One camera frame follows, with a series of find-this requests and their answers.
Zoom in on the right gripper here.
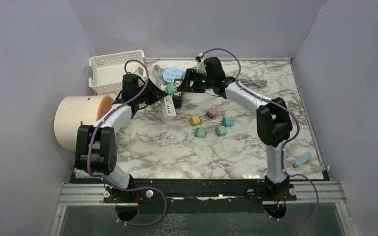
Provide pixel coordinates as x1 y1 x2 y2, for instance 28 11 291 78
176 69 214 94

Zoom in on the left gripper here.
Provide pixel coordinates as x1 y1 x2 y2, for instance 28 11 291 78
135 78 167 105

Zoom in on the black power strip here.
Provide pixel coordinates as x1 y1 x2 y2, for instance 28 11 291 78
172 92 183 109

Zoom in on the blue round power socket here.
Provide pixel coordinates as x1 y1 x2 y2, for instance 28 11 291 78
160 67 184 85

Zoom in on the white power strip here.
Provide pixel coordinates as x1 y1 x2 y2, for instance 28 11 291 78
160 95 176 118

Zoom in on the yellow plug adapter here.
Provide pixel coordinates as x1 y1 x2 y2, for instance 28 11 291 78
189 115 201 126

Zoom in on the pink plug adapter round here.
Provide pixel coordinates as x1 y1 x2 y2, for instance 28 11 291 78
206 108 218 119

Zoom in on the green plug adapter white strip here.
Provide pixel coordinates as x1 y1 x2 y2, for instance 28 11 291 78
194 127 206 138

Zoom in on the teal plug adapter round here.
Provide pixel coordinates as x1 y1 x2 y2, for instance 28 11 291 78
221 117 233 127

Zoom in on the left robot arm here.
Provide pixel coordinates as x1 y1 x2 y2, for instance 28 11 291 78
75 74 177 202

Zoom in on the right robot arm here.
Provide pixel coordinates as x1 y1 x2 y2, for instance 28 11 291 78
177 57 293 200

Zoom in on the white plastic basket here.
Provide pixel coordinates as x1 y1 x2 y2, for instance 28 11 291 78
88 50 145 94

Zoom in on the cream cylinder container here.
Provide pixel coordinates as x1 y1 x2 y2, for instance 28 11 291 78
54 95 114 152

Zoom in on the light blue small device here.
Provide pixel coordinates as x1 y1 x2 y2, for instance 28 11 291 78
291 151 312 168

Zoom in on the grey cable left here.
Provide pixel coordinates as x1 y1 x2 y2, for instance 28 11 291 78
151 63 163 87

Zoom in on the grey cable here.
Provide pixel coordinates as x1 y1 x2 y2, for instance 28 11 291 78
236 73 268 89
151 63 163 87

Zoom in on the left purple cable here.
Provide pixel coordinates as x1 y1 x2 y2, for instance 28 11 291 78
87 59 167 228

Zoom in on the grey cable right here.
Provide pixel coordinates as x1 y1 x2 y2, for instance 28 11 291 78
236 73 268 89

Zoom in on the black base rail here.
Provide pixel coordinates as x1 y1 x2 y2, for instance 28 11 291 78
70 176 297 219

